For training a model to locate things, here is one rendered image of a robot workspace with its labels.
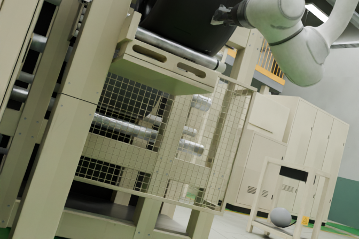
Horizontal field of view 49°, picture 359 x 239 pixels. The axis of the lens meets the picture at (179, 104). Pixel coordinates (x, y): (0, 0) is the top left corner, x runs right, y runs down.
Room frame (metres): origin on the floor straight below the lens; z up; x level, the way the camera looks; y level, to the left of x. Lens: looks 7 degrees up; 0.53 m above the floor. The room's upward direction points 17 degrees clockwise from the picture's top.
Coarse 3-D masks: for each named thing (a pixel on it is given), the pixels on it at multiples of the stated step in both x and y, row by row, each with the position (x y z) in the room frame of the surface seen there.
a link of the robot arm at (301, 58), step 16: (352, 0) 1.00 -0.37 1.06; (336, 16) 1.01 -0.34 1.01; (304, 32) 0.98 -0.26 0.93; (320, 32) 1.00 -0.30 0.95; (336, 32) 1.02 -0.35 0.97; (272, 48) 1.02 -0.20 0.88; (288, 48) 0.99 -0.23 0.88; (304, 48) 0.98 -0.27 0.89; (320, 48) 0.99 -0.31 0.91; (288, 64) 1.01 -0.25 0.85; (304, 64) 1.00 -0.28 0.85; (320, 64) 1.01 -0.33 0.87; (304, 80) 1.03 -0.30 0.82; (320, 80) 1.04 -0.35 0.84
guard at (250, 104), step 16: (224, 80) 2.00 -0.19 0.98; (160, 96) 1.89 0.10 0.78; (240, 96) 2.04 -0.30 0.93; (112, 112) 1.80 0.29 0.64; (96, 128) 1.79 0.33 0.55; (160, 128) 1.90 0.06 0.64; (176, 128) 1.93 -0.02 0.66; (208, 144) 2.01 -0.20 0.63; (240, 144) 2.07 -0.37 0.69; (112, 176) 1.84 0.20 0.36; (144, 176) 1.90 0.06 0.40; (192, 176) 1.99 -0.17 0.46; (128, 192) 1.87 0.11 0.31; (192, 192) 2.00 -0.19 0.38; (208, 192) 2.03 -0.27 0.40; (224, 192) 2.08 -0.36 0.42; (192, 208) 2.00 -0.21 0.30; (224, 208) 2.07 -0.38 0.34
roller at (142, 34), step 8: (136, 32) 1.31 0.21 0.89; (144, 32) 1.32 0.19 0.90; (152, 32) 1.33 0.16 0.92; (144, 40) 1.33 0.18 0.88; (152, 40) 1.33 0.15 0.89; (160, 40) 1.34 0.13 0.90; (168, 40) 1.35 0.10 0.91; (160, 48) 1.36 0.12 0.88; (168, 48) 1.36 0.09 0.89; (176, 48) 1.36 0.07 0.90; (184, 48) 1.38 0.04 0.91; (184, 56) 1.39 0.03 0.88; (192, 56) 1.39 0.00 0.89; (200, 56) 1.40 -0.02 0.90; (208, 56) 1.42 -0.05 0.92; (200, 64) 1.42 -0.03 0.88; (208, 64) 1.42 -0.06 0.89; (216, 64) 1.43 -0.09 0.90
